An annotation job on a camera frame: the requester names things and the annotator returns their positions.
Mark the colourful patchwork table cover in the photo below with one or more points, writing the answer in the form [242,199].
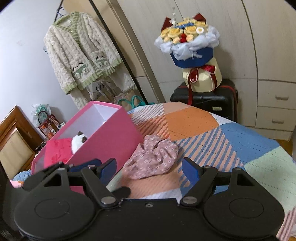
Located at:
[209,139]

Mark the pink red towel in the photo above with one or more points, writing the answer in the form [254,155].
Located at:
[57,150]

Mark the flower bouquet blue wrap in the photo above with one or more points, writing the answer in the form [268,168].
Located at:
[191,44]

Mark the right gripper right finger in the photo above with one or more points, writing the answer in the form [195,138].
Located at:
[201,178]

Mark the white panda plush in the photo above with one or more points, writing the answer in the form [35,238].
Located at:
[77,142]

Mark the teal handled bag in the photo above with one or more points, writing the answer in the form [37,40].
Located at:
[132,102]

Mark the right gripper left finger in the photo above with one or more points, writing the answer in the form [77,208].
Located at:
[96,179]

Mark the black suitcase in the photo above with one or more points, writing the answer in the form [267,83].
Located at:
[223,101]

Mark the wooden chair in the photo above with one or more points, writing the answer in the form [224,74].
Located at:
[19,141]

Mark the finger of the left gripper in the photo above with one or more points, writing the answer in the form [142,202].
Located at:
[76,167]

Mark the beige wardrobe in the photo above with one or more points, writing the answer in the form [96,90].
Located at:
[256,51]

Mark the pink floral cloth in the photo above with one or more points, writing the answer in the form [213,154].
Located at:
[154,156]

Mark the cream knitted cardigan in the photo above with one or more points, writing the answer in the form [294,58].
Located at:
[81,53]

